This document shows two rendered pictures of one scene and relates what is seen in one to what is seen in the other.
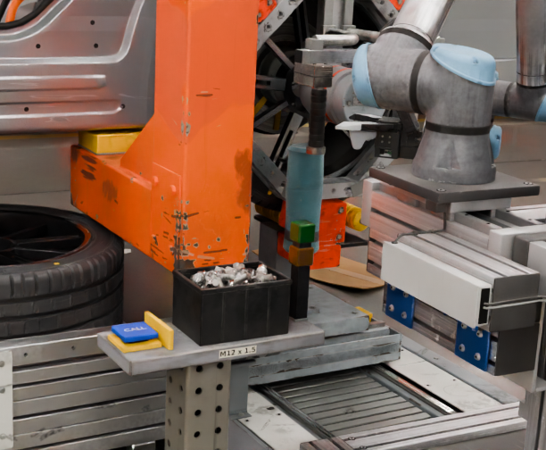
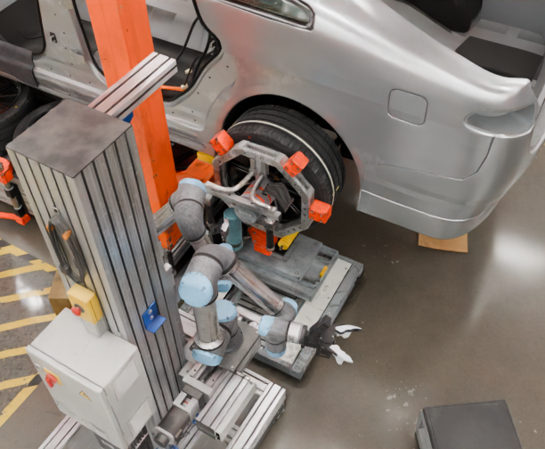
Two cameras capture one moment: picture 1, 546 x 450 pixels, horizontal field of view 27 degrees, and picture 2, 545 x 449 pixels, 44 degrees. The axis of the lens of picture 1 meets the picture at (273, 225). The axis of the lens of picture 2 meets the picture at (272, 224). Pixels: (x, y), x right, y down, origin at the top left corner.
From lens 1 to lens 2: 341 cm
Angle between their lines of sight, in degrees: 59
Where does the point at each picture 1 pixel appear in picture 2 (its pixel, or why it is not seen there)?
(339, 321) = (283, 272)
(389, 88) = not seen: hidden behind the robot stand
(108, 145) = (201, 157)
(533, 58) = not seen: hidden behind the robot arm
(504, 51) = (417, 207)
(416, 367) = (312, 310)
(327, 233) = (262, 242)
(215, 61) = not seen: hidden behind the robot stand
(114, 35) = (201, 119)
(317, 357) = (268, 279)
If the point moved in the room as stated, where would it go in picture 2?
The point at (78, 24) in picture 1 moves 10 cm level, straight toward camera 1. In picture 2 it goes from (187, 110) to (171, 118)
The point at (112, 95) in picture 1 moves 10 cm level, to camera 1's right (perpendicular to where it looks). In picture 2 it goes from (199, 142) to (208, 152)
